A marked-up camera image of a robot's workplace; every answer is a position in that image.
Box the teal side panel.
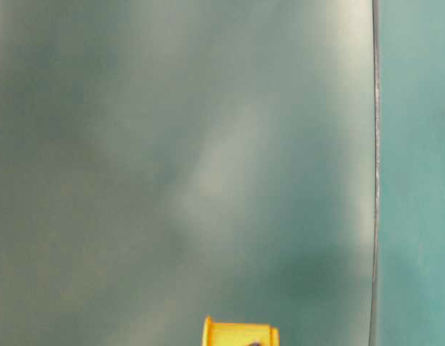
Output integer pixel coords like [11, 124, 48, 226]
[376, 1, 445, 345]

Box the yellow plastic bracket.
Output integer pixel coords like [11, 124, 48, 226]
[201, 316, 280, 346]

